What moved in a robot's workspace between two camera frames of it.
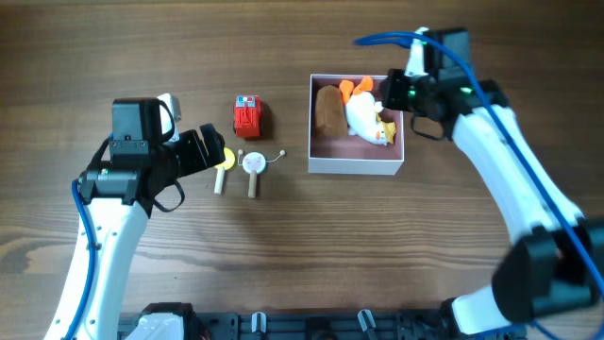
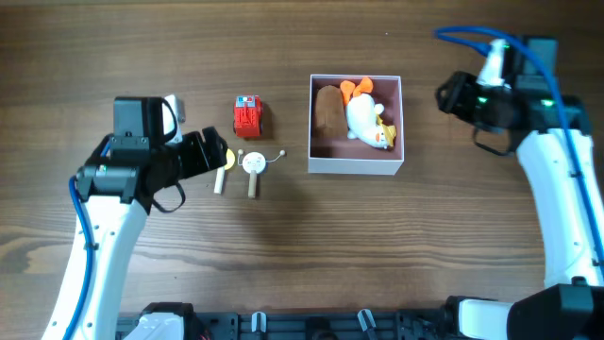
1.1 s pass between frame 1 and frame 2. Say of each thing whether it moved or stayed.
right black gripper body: moved
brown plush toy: stayed
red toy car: stayed
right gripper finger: moved
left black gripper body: stayed
